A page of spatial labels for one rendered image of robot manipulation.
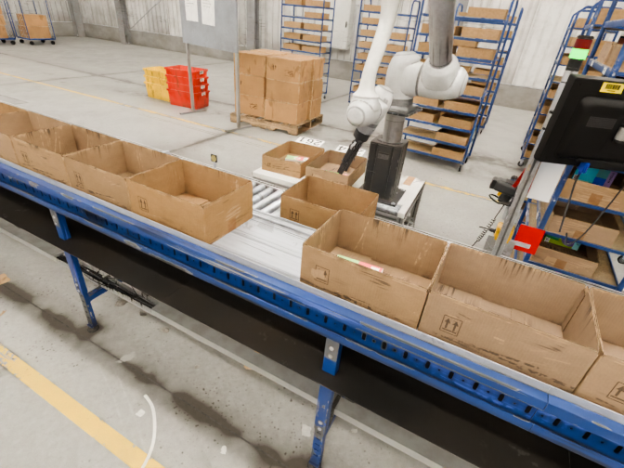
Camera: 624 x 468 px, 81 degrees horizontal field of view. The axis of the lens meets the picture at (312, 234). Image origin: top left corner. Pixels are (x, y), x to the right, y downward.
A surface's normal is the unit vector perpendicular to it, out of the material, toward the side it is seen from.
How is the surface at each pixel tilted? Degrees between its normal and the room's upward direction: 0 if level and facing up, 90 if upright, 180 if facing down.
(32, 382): 0
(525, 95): 90
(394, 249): 89
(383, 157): 90
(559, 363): 90
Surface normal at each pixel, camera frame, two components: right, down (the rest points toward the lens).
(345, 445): 0.08, -0.85
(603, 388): -0.49, 0.43
